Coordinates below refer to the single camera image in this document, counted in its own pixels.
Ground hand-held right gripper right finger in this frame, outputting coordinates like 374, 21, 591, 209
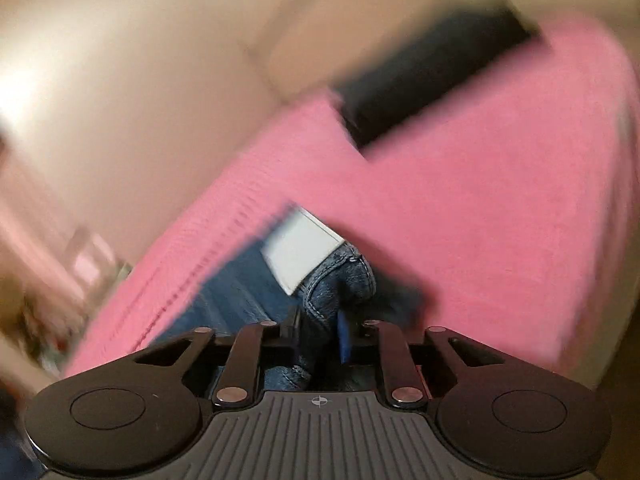
337, 310, 506, 406

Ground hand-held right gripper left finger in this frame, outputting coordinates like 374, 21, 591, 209
134, 310, 303, 407

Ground blue jeans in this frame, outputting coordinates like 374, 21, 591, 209
147, 207, 433, 393

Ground pink ribbed blanket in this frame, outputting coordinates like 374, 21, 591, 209
65, 15, 640, 391

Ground dark folded cloth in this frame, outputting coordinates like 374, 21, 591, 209
327, 0, 548, 163

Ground pink curtain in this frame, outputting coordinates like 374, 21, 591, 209
0, 155, 126, 361

